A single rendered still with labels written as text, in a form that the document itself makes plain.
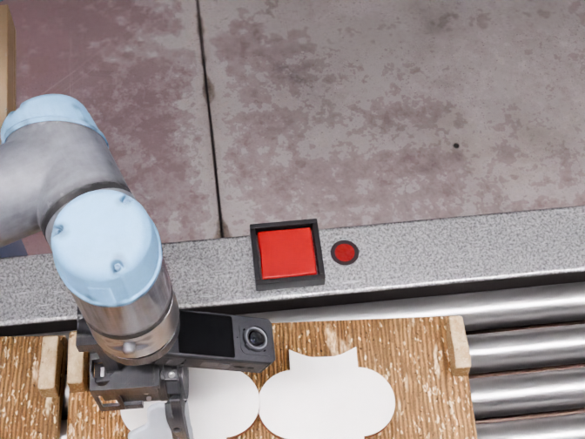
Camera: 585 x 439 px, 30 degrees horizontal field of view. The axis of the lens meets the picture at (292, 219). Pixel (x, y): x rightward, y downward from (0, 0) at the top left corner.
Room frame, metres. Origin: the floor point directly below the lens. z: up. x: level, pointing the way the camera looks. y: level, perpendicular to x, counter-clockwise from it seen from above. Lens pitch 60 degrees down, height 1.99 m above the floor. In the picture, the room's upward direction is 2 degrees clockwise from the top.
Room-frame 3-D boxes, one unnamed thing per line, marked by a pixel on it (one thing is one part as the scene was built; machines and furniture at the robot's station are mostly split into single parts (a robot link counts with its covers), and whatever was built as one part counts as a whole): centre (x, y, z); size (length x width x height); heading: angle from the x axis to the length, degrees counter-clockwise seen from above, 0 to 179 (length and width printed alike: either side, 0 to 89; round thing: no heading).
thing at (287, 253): (0.57, 0.00, 0.92); 0.06 x 0.06 x 0.01; 8
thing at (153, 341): (0.38, 0.13, 1.17); 0.08 x 0.08 x 0.05
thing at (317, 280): (0.57, 0.00, 0.92); 0.08 x 0.08 x 0.02; 8
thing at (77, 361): (0.43, 0.21, 0.95); 0.06 x 0.02 x 0.03; 5
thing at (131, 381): (0.38, 0.13, 1.09); 0.09 x 0.08 x 0.12; 95
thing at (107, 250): (0.38, 0.14, 1.25); 0.09 x 0.08 x 0.11; 29
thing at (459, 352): (0.46, -0.18, 0.95); 0.06 x 0.02 x 0.03; 5
